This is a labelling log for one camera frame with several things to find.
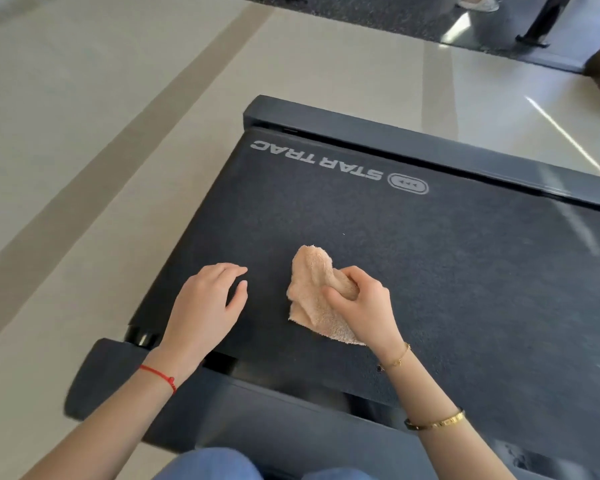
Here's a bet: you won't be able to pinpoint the person's right hand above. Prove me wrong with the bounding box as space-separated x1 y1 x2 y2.
321 265 406 363

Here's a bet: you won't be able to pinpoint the person's left hand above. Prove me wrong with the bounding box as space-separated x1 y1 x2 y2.
152 263 249 375

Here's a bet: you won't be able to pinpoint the beige cleaning cloth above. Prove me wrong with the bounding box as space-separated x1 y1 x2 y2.
285 245 367 347

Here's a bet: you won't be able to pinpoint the black treadmill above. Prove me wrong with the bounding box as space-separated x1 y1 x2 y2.
63 94 600 480

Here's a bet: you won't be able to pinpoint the person's right forearm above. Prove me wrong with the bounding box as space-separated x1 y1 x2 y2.
379 344 503 480

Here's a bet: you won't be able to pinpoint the person's left forearm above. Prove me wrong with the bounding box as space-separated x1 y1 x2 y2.
22 352 201 480

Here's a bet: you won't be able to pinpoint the person's blue jeans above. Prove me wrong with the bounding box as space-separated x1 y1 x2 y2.
152 447 381 480

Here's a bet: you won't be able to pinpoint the gold bangle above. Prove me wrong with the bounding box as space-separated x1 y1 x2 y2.
403 408 467 432

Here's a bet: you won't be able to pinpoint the black machine leg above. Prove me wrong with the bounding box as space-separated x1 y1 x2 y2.
515 0 573 49

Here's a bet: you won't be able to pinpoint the red string bracelet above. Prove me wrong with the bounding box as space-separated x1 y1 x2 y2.
138 364 178 395

